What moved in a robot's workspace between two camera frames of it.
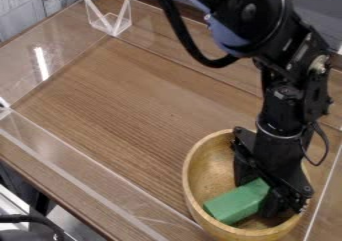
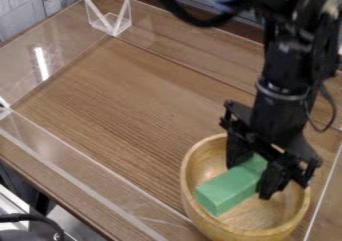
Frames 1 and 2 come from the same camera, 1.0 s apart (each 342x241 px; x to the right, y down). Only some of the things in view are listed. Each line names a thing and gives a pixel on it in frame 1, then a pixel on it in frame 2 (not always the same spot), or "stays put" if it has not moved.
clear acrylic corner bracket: (110, 23) stays put
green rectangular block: (238, 204) -> (232, 184)
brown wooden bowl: (210, 176) stays put
